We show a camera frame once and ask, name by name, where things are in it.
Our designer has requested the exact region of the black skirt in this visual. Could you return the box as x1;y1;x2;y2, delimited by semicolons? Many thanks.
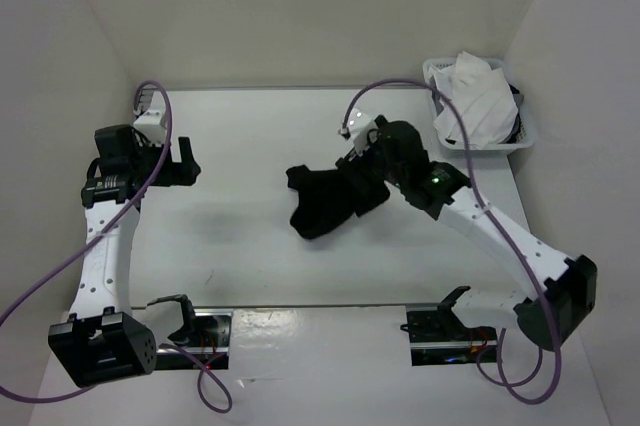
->
285;164;391;243

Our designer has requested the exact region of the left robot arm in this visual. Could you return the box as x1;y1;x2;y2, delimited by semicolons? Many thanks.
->
48;125;201;388

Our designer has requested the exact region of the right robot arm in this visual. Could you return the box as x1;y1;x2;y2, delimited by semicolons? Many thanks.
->
336;116;597;351

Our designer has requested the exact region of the white skirt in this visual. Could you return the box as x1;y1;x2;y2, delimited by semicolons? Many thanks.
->
426;51;518;149

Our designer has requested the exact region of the white plastic laundry basket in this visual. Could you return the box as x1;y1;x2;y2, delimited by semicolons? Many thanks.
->
422;57;537;156

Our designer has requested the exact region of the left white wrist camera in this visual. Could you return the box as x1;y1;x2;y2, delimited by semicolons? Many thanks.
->
133;109;167;146

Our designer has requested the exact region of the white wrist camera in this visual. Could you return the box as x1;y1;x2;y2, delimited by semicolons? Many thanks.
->
338;107;376;155
133;109;167;146

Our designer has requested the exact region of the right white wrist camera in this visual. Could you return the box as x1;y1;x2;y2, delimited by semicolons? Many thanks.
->
338;107;376;155

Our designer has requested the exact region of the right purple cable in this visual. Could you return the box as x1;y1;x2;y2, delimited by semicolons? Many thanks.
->
340;78;561;405

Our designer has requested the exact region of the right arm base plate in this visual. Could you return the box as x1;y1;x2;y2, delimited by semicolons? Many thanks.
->
400;304;497;366

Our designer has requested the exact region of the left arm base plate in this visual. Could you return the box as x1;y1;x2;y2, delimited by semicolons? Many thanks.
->
156;308;232;371

